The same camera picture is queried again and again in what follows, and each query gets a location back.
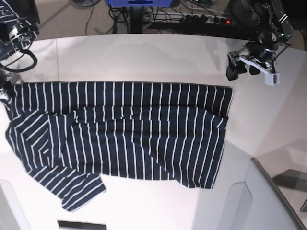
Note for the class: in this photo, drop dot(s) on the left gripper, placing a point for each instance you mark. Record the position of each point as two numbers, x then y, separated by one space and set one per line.
257 52

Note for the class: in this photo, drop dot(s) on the navy white striped t-shirt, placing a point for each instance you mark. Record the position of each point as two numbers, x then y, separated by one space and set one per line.
67 134

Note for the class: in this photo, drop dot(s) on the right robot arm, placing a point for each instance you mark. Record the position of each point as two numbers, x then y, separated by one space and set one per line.
19 21

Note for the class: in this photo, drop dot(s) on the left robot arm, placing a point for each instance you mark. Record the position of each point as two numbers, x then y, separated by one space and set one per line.
271 27

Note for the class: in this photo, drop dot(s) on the black power strip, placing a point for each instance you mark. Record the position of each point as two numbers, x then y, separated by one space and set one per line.
200 19

